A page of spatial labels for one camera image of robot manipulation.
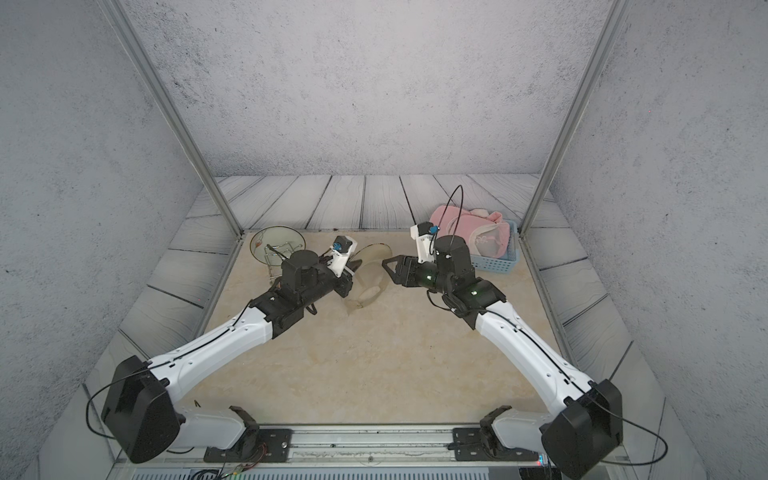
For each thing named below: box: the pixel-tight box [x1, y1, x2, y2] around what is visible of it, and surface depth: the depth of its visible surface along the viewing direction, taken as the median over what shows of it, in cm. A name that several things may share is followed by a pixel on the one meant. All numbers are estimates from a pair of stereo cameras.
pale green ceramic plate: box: [250, 225, 307, 266], surface depth 103 cm
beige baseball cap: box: [345, 242, 393, 313], surface depth 81 cm
